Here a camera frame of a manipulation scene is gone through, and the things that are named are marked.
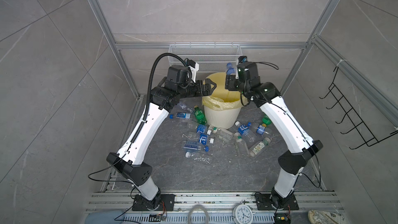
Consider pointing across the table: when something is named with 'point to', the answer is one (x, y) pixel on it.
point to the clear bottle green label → (259, 146)
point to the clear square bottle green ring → (224, 134)
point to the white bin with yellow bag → (223, 108)
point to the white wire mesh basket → (210, 58)
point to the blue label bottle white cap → (200, 128)
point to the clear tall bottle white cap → (241, 145)
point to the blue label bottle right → (250, 138)
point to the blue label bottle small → (181, 115)
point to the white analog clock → (243, 214)
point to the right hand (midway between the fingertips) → (232, 77)
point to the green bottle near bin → (200, 115)
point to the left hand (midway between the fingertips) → (209, 82)
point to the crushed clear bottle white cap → (196, 157)
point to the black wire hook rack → (365, 135)
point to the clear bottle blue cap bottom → (192, 144)
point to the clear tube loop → (198, 206)
